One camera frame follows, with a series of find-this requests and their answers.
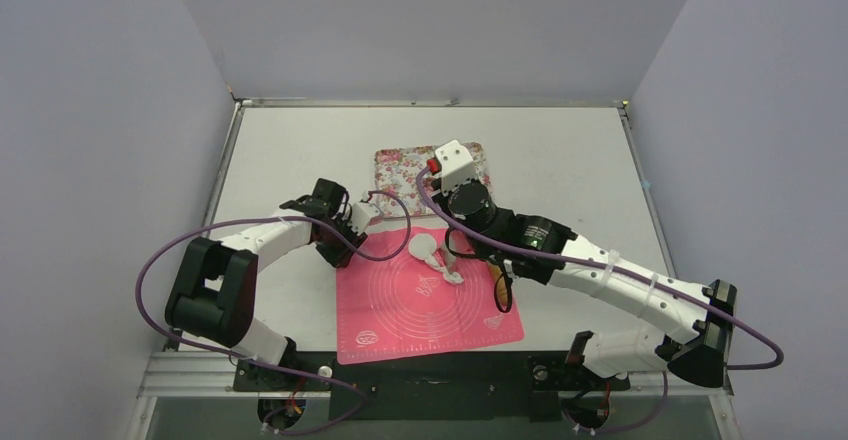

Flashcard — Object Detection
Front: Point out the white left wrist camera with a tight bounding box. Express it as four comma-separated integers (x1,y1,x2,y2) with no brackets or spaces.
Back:
348,201,383,235

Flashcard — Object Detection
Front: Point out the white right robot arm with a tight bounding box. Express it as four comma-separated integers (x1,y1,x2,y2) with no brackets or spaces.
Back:
431,180,737,388

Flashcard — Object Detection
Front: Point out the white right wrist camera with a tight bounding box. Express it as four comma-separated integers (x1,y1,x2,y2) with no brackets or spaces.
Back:
426,140,478,193

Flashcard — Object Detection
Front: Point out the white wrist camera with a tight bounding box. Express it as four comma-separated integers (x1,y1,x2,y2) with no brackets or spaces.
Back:
348,201,383,235
426,140,478,193

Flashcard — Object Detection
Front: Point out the floral rectangular tray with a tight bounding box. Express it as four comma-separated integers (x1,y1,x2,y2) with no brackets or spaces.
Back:
374,142,493,219

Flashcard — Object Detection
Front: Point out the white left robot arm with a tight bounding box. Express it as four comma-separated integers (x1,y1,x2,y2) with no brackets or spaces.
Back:
164,179,382,390

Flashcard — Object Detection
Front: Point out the white dough lump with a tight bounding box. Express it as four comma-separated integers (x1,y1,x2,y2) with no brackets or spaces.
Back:
407,233,438,261

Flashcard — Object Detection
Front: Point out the wooden rolling pin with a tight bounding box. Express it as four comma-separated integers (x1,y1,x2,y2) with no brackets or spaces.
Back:
488,264,513,313

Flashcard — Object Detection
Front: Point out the pink silicone baking mat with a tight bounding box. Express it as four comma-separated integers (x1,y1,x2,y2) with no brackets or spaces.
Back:
336,230,524,365

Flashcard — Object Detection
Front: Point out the white dough scrap strip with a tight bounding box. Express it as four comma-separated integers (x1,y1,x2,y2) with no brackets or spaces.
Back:
424,254,464,285

